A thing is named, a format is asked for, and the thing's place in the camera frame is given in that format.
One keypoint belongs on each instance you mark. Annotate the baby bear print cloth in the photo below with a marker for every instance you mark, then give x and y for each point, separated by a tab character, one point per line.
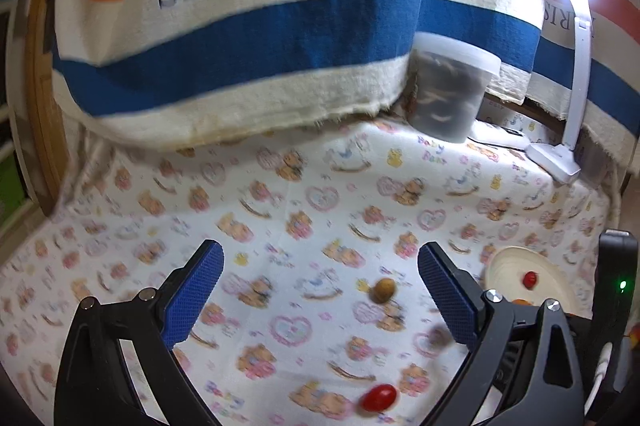
309	220

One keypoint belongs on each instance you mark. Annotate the small red apple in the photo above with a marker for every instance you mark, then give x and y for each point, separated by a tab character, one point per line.
530	280

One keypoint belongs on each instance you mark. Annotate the red cherry tomato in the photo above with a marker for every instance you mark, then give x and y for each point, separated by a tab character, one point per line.
379	399

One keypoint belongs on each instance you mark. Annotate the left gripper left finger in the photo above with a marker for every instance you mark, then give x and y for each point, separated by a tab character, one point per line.
94	384

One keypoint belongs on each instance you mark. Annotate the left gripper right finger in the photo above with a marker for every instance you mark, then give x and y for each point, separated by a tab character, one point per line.
482	320

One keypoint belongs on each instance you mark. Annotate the striped Paris blanket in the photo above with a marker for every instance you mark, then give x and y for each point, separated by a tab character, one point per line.
167	74

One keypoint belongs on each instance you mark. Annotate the clear lidded plastic container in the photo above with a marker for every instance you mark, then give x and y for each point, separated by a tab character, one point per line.
450	80

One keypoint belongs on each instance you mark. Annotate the white desk lamp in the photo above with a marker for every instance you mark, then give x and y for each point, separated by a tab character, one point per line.
559	161

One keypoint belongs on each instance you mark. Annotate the white remote control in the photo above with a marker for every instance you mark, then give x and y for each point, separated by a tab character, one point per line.
493	135

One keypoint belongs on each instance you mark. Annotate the cream round plate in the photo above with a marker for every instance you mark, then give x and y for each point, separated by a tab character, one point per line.
506	268

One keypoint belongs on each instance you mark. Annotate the brown kiwi fruit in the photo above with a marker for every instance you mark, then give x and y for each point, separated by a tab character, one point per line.
383	291

